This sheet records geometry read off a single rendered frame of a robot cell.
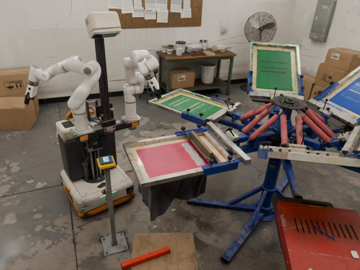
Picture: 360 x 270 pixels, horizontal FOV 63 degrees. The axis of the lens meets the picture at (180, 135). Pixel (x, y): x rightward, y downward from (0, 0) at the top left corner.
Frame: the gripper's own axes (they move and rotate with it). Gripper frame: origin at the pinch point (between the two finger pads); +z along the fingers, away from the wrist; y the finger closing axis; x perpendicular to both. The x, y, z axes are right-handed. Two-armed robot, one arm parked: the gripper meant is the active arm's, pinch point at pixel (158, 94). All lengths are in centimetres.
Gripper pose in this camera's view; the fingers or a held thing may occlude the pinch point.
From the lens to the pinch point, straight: 217.5
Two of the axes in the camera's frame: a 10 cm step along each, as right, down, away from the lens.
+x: -9.2, 3.6, 1.4
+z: 3.7, 7.2, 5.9
